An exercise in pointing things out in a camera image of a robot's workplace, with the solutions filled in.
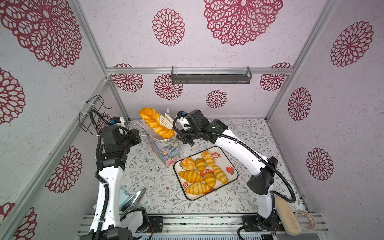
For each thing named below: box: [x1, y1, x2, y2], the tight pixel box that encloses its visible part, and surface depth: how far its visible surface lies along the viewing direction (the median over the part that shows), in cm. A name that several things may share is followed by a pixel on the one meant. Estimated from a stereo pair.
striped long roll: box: [212, 165, 229, 184], surface depth 89 cm
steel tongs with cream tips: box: [160, 107, 174, 130], surface depth 78 cm
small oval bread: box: [195, 158, 207, 172], surface depth 94 cm
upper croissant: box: [178, 169, 204, 184], surface depth 88 cm
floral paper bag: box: [141, 119, 181, 168], surface depth 83 cm
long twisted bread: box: [139, 107, 175, 139], surface depth 79 cm
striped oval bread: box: [204, 172, 216, 188], surface depth 87 cm
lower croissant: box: [185, 182, 213, 195], surface depth 83 cm
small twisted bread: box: [201, 150, 216, 167], surface depth 95 cm
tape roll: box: [295, 210, 316, 232], surface depth 74 cm
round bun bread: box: [181, 157, 195, 171], surface depth 92 cm
